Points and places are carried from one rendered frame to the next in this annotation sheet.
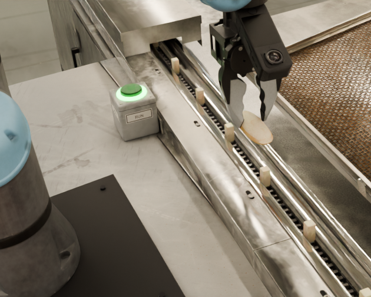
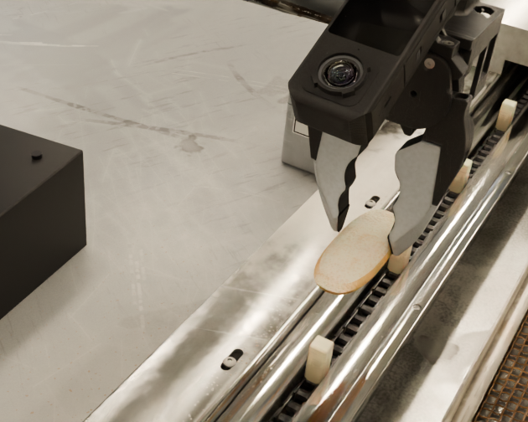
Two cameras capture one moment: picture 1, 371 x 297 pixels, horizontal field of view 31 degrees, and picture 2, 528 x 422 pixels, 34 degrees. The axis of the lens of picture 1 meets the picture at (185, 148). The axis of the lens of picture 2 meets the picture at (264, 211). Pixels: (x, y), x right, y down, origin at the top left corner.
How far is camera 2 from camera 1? 0.65 m
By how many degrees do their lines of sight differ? 35
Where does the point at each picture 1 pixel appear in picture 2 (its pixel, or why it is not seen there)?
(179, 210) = (165, 300)
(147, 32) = (509, 37)
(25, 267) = not seen: outside the picture
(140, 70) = not seen: hidden behind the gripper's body
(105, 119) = not seen: hidden behind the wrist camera
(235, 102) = (328, 165)
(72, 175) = (152, 150)
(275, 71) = (312, 106)
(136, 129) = (306, 154)
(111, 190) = (37, 167)
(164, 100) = (392, 141)
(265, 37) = (375, 25)
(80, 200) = not seen: outside the picture
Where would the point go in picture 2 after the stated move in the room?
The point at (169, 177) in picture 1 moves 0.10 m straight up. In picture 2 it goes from (241, 248) to (251, 145)
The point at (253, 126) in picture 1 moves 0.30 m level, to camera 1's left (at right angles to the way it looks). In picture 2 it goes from (352, 244) to (89, 65)
